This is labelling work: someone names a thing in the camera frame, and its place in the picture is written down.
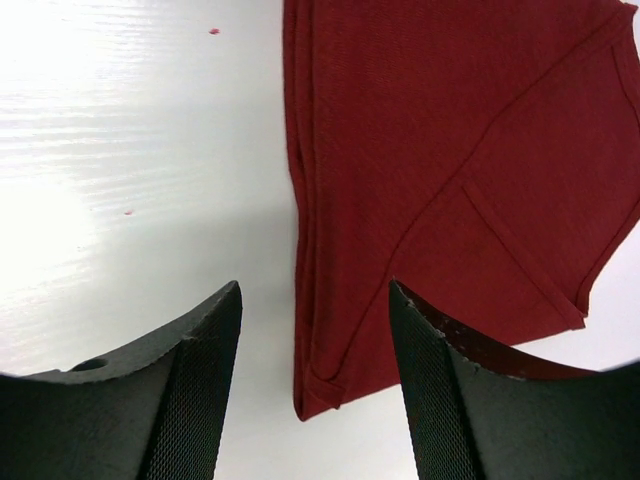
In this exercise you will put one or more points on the dark red cloth napkin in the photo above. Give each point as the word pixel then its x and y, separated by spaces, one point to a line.
pixel 483 153

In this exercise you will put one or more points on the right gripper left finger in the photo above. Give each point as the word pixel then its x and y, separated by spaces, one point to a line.
pixel 151 409

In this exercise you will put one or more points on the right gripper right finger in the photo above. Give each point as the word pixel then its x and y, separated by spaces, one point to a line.
pixel 479 409

